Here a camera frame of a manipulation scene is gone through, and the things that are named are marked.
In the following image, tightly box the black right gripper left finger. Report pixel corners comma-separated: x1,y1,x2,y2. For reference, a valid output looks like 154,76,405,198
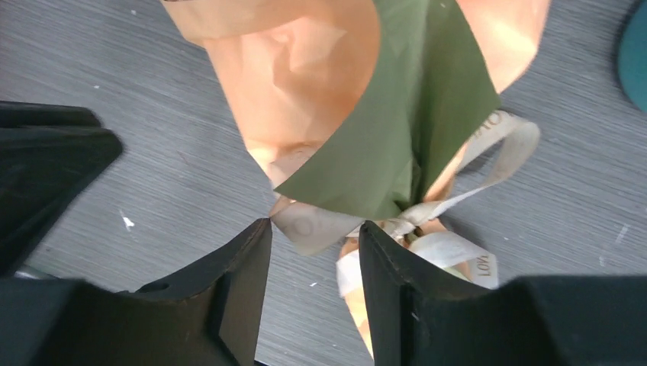
1,218,272,365

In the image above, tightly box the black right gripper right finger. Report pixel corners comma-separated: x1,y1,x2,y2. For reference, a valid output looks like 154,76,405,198
359,222,646,366

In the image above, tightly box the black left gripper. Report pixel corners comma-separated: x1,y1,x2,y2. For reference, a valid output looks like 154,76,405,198
1,101,124,277

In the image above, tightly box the pink flower bouquet orange paper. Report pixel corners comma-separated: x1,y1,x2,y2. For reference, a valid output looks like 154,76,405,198
163,1,550,360

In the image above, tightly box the teal cylindrical vase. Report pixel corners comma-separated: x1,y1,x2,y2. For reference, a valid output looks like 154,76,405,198
616,3,646,112

